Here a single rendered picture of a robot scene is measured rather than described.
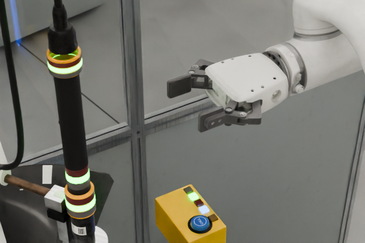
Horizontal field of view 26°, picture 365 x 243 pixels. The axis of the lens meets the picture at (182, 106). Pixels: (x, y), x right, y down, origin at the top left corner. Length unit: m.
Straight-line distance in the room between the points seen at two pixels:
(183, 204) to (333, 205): 1.21
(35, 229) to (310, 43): 0.57
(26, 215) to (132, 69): 0.72
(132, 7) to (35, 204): 0.70
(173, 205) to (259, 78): 0.70
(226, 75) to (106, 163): 1.04
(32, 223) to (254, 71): 0.48
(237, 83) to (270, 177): 1.46
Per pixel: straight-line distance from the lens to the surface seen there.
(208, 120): 1.13
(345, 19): 1.17
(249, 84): 1.17
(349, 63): 1.27
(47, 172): 1.39
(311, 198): 2.84
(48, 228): 1.39
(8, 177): 1.24
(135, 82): 2.07
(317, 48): 1.24
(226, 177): 2.49
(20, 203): 1.42
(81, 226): 1.20
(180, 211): 1.82
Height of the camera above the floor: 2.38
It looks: 38 degrees down
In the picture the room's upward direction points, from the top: straight up
